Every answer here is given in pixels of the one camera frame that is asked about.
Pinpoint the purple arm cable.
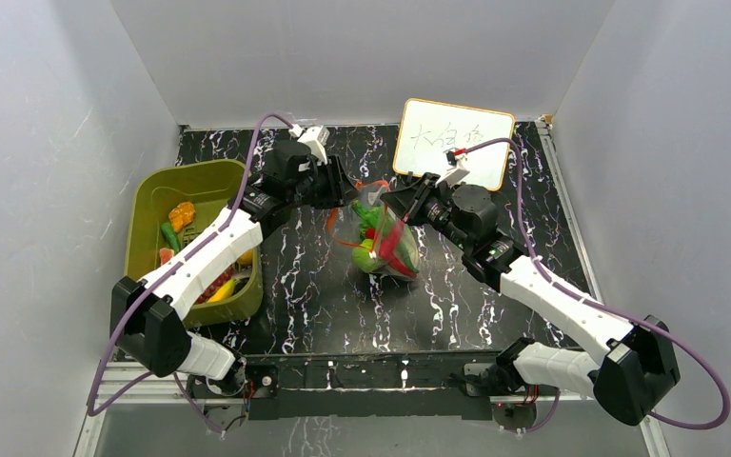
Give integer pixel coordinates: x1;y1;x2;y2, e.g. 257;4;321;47
465;137;731;431
85;112;297;419

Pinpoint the yellow banana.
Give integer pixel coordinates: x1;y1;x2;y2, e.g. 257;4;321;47
207;279;236;303

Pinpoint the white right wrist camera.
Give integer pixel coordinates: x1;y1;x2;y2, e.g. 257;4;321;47
436;149;469;187

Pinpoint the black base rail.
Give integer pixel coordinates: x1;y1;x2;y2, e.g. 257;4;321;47
88;349;568;423

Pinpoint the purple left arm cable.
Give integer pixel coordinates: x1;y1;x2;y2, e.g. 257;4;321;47
85;112;297;419

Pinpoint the orange bumpy fruit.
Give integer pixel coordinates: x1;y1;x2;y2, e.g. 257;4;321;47
168;201;196;233

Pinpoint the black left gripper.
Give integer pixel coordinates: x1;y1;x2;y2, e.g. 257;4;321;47
289;157;360;211

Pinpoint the orange tangerine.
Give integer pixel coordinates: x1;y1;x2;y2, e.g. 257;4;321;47
236;249;255;268

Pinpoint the green lettuce head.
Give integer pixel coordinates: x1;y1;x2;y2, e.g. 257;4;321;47
358;225;420;280

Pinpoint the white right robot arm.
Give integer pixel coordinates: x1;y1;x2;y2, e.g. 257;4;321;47
381;173;681;426

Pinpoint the light green round fruit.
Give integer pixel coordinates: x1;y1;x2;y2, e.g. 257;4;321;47
351;246;385;273

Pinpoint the dark green cucumber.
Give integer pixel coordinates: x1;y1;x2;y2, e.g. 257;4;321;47
160;222;182;253

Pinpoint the watermelon slice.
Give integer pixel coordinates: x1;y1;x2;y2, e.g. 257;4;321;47
158;248;176;266

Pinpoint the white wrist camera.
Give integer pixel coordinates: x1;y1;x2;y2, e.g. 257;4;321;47
436;149;469;187
287;124;329;165

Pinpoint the clear zip top bag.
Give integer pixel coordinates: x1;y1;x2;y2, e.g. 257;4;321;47
326;180;421;281

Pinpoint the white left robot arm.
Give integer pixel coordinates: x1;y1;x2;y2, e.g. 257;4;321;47
109;141;358;396

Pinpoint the white board orange frame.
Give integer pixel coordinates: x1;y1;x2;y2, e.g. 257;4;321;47
392;98;516;191

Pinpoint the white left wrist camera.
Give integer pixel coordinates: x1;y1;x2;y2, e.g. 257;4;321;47
287;124;329;165

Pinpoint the red grape bunch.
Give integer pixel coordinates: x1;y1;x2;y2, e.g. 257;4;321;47
196;266;234;304

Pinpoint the olive green plastic basket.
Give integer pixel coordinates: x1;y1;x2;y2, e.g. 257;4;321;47
124;159;264;328

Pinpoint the green chili pepper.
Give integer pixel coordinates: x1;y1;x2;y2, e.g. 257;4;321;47
351;200;383;231

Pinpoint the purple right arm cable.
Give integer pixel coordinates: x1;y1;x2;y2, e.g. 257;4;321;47
465;137;731;431

